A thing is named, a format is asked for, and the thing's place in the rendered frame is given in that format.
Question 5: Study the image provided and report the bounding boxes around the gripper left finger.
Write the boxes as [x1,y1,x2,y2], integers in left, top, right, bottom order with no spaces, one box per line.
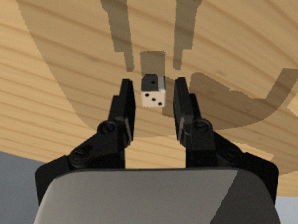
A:
[35,79,136,206]

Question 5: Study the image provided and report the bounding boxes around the white die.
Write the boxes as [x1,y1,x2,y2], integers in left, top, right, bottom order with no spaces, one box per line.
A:
[141,76,166,107]

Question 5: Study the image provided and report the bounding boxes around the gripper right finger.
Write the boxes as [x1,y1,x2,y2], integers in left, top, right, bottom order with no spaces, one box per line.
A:
[173,77,279,205]

